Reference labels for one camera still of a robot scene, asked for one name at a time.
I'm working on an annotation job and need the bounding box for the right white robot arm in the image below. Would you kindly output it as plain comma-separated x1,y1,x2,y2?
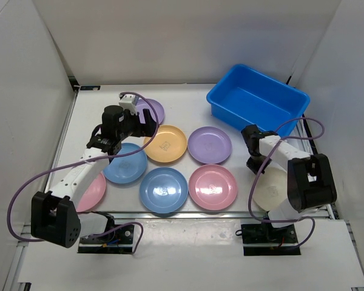
241,124,337,243

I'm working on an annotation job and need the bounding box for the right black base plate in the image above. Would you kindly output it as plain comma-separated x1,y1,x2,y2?
235,223,301,256

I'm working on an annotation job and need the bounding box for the pink plate left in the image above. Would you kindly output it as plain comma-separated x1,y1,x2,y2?
76,173,106,212

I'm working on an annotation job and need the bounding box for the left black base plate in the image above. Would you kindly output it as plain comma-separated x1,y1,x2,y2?
77,212,144,255

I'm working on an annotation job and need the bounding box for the small black label sticker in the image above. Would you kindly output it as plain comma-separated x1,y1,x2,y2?
80,85,101,91

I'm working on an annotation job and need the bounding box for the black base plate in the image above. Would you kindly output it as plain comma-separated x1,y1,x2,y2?
77,212,144,255
235,223,301,256

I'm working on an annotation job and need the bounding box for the cream white plate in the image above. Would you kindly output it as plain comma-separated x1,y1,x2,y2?
252,167,287,211

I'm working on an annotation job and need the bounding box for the blue plastic bin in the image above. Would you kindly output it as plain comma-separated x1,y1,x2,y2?
206,64,310,136

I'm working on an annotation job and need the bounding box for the blue plate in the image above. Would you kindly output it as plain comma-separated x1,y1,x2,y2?
103,150,147,184
139,167,189,215

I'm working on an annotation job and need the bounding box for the orange plate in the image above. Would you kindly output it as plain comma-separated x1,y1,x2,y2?
144,125,187,163

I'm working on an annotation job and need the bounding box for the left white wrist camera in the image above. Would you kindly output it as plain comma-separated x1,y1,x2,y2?
118,93,139,115

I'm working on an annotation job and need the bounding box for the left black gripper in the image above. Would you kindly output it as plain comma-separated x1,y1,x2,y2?
116,109,159,141

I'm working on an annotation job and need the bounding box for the purple plate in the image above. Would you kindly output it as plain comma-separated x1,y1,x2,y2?
136,99,165,124
187,126,232,164

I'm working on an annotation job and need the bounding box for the pink plate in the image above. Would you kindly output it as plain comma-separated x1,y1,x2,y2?
188,164,238,211
76,173,106,212

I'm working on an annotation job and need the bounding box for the pink plate front right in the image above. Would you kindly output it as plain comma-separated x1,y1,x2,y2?
188,164,238,211

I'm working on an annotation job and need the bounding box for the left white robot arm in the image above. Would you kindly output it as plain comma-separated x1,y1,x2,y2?
31,105,159,248

